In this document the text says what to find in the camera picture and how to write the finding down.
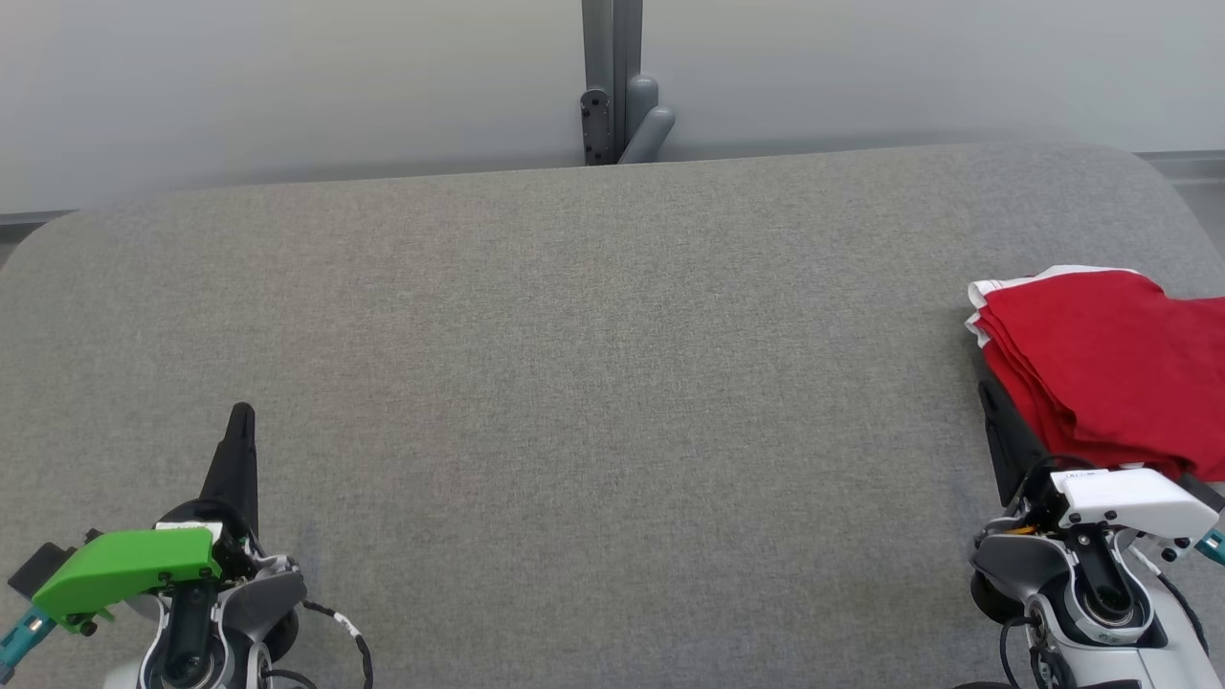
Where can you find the red and white jersey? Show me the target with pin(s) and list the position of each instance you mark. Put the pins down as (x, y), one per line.
(981, 290)

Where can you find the grey metal partition post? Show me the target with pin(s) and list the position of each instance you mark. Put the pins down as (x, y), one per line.
(612, 48)

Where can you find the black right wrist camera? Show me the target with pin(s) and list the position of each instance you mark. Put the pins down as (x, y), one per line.
(1208, 493)

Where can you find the grey rounded post bracket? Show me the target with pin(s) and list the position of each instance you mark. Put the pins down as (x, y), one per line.
(646, 120)

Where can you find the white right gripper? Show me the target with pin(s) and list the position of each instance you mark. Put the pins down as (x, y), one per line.
(1129, 498)

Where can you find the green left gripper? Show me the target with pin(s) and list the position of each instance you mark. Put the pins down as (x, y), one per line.
(124, 565)

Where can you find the red shorts with white stripe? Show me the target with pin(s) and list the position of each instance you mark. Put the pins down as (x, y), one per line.
(1101, 354)

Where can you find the grey wall base rail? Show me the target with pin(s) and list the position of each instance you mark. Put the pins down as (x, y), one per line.
(1182, 167)
(33, 225)

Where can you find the grey screw plate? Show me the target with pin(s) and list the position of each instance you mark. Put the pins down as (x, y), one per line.
(596, 124)

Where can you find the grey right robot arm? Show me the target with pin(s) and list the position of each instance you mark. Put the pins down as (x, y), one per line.
(1091, 593)

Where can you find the grey fabric sofa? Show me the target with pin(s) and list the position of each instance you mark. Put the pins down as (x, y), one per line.
(574, 383)

